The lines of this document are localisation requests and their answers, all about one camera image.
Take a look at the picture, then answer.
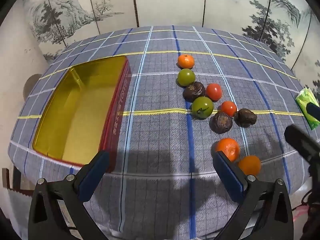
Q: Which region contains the painted folding screen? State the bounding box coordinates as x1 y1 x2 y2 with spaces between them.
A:
0 0 320 100

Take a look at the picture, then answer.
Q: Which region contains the blue plaid tablecloth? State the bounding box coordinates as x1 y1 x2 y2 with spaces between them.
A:
9 25 320 240

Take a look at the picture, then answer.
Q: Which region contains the green tomato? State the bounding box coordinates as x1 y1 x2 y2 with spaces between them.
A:
191 96 214 119
177 69 196 87

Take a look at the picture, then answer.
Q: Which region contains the dark wooden frame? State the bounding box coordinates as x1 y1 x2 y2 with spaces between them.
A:
1 166 34 198

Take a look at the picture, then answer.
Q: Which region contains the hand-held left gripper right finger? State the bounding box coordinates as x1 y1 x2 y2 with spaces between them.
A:
212 151 294 240

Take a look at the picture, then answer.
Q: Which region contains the red tomato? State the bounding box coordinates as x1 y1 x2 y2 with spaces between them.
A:
205 83 223 100
220 101 237 117

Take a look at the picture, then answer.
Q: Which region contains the red and gold tin box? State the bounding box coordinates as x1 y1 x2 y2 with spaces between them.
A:
32 56 132 173

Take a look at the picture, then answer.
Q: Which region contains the orange tangerine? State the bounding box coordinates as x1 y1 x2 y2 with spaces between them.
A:
237 155 262 176
177 54 195 70
214 138 241 162

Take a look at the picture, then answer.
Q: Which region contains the dark wrinkled passion fruit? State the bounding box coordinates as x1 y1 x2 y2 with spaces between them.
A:
234 108 258 127
209 111 233 134
182 81 206 103

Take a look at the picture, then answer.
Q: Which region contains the black cable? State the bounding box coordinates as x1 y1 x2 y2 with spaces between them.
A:
300 189 320 240

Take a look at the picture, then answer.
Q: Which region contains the green tissue pack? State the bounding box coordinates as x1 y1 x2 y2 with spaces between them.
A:
295 88 320 130

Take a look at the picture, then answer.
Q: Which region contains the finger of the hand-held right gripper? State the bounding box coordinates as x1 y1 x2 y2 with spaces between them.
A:
284 124 320 164
306 102 320 123

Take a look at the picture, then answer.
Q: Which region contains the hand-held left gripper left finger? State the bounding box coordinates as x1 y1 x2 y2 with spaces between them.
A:
27 150 110 240

